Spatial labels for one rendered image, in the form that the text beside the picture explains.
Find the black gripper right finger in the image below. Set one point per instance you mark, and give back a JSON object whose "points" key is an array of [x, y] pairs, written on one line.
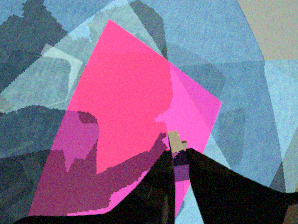
{"points": [[225, 197]]}

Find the pink square marking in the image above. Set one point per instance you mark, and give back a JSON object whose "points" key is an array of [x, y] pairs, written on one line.
{"points": [[116, 126]]}

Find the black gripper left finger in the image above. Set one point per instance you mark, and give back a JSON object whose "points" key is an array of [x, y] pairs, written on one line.
{"points": [[153, 201]]}

